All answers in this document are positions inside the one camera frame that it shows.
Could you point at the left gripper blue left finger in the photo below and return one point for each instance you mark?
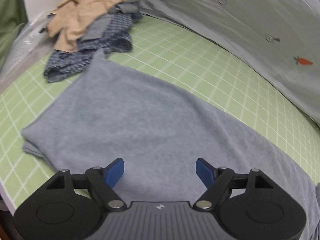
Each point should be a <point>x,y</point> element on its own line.
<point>101,182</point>

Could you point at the green grid cutting mat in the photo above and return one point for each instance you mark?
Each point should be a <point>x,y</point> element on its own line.
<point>180,57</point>

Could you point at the grey garment in pile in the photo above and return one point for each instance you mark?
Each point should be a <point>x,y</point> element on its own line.
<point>97,29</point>

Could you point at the clear plastic bag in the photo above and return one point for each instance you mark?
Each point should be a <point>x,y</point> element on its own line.
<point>31,44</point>

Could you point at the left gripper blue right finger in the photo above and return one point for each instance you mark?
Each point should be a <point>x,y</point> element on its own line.
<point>216,181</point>

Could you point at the blue plaid shirt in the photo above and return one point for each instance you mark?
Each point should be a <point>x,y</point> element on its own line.
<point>116,38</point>

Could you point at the green fabric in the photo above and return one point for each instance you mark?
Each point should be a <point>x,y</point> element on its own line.
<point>13,19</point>

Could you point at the grey sweatpants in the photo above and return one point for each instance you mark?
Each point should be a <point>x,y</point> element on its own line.
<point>159,130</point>

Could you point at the beige garment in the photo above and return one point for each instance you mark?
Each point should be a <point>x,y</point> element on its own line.
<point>72,18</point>

